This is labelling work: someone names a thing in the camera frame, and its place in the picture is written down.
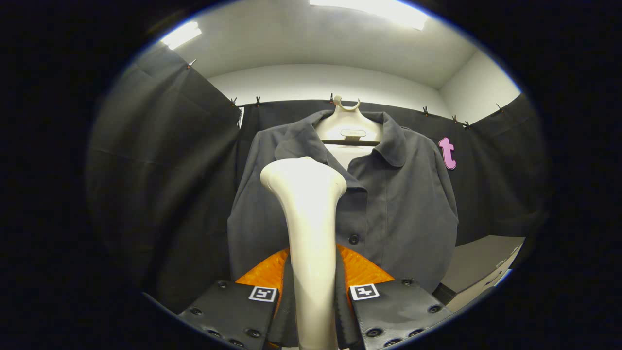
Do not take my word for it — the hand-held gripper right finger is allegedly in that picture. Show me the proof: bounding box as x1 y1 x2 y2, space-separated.
335 245 455 350

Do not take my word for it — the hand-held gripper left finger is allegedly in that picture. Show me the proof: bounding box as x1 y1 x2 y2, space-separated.
177 248 298 350

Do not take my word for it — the dark gray button shirt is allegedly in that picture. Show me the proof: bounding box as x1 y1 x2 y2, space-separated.
227 109 460 295

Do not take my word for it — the white garment steamer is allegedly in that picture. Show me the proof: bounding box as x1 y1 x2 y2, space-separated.
260 157 347 350

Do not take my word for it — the cream plastic clothes hanger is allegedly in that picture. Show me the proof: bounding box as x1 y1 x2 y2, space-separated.
315 95 384 169

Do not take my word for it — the gray metal cabinet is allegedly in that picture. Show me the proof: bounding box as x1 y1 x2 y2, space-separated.
440 235 526 312

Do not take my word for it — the black backdrop cloth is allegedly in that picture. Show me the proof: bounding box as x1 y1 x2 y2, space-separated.
87 41 552 312

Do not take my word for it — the row of black clips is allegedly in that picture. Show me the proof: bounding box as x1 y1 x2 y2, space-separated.
186 58 504 131

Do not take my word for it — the narrow ceiling light panel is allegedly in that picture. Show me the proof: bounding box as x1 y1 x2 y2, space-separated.
160 20 202 50

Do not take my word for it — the large ceiling light panel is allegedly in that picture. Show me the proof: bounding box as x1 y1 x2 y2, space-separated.
309 0 431 31

